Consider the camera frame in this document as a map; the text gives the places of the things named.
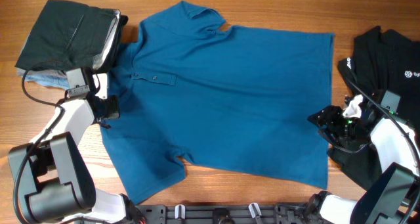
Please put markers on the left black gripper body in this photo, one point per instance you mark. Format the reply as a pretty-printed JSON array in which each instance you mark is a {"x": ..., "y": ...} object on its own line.
[{"x": 110, "y": 108}]

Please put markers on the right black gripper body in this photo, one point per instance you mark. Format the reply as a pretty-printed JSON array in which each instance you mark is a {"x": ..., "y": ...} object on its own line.
[{"x": 348, "y": 131}]

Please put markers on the blue polo shirt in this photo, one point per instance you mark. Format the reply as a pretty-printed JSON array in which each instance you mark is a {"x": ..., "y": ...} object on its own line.
[{"x": 236, "y": 99}]

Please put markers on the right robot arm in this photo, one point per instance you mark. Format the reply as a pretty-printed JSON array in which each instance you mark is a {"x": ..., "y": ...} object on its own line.
[{"x": 377, "y": 150}]

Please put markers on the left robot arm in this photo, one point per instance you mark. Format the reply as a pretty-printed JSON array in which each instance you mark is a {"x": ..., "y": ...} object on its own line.
[{"x": 51, "y": 181}]

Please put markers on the folded light blue garment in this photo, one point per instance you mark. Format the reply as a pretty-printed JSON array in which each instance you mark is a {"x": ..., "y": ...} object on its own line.
[{"x": 49, "y": 78}]

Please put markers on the black polo shirt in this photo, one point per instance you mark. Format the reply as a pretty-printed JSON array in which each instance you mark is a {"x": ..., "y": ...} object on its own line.
[{"x": 382, "y": 62}]

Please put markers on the folded dark green garment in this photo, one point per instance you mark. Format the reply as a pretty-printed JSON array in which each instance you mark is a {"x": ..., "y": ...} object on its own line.
[{"x": 69, "y": 35}]

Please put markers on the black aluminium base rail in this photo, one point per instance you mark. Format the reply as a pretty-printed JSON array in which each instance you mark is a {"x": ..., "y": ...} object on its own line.
[{"x": 280, "y": 213}]

